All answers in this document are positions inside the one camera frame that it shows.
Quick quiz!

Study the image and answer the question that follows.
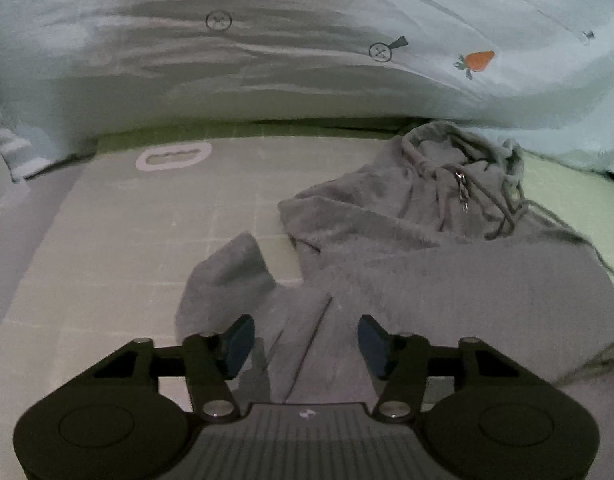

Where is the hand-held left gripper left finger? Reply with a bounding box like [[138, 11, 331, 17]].
[[89, 314, 256, 421]]

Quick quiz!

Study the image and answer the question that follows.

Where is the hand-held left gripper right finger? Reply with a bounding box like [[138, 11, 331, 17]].
[[358, 314, 534, 422]]

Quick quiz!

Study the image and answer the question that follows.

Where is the grey zip hoodie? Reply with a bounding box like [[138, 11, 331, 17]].
[[176, 121, 614, 406]]

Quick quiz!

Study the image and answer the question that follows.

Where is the carrot print light blanket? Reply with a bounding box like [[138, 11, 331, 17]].
[[0, 0, 614, 183]]

